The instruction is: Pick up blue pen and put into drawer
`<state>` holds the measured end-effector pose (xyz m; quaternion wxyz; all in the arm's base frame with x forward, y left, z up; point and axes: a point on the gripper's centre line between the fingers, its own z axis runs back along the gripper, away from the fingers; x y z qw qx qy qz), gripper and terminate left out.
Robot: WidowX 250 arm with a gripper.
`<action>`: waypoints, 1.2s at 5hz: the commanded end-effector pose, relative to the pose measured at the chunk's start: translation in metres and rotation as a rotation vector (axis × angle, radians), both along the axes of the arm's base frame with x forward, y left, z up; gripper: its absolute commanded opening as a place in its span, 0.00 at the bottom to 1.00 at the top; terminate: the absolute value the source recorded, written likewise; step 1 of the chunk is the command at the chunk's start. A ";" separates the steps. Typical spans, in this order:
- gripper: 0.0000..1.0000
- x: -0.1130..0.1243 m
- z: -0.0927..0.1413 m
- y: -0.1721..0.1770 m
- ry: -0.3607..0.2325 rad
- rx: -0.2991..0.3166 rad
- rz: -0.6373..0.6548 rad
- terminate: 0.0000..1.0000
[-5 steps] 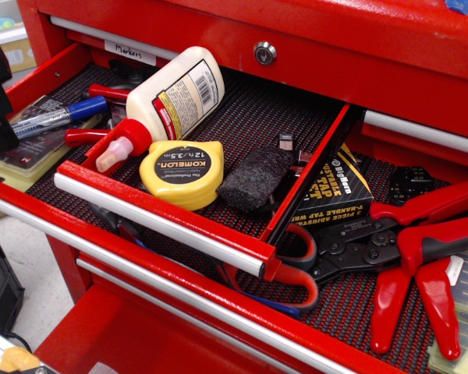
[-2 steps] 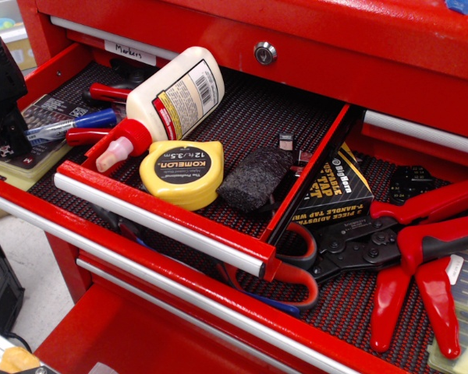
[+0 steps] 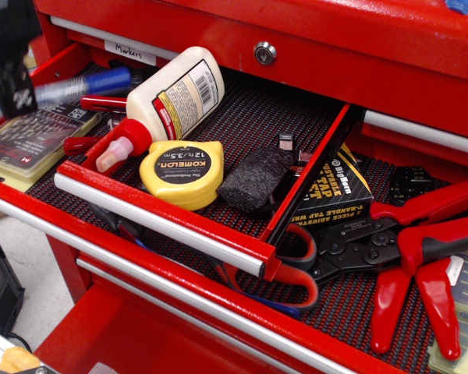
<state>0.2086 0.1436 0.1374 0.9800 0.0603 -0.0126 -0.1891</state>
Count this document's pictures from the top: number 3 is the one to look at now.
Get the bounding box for black foam block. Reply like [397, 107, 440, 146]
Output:
[217, 147, 293, 213]

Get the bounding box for blue dry erase marker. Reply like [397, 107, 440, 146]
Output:
[0, 65, 133, 120]

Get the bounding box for white Markers label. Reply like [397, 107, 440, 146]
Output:
[104, 41, 156, 66]

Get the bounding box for yellow Komelon tape measure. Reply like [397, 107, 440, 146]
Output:
[139, 140, 224, 211]

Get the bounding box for clear plastic bit case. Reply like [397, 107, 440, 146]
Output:
[428, 251, 468, 373]

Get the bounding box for small black usb dongle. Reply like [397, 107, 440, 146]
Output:
[278, 132, 294, 151]

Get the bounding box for white glue bottle red cap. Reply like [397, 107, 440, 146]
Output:
[96, 46, 225, 172]

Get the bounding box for red lower wide drawer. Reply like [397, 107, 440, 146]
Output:
[0, 41, 468, 374]

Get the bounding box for red handled scissors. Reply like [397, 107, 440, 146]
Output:
[211, 224, 318, 319]

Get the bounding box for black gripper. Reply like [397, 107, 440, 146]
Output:
[0, 0, 41, 119]

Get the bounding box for black cable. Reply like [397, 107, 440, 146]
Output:
[3, 330, 34, 354]

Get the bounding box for silver cabinet lock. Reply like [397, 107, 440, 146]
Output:
[253, 41, 278, 65]

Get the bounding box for red upper sliding drawer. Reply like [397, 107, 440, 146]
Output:
[54, 69, 357, 281]

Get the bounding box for red black crimping tool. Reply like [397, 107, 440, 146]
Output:
[309, 181, 468, 284]

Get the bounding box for red handled pliers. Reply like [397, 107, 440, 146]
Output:
[370, 257, 462, 361]

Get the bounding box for red handled tool at back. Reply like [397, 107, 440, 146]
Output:
[63, 95, 126, 156]

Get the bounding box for black yellow tap wrench box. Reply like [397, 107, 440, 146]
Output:
[292, 144, 374, 229]

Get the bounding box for drill bit set case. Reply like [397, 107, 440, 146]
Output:
[0, 104, 102, 192]

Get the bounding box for red tool cabinet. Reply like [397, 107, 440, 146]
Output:
[30, 0, 468, 374]

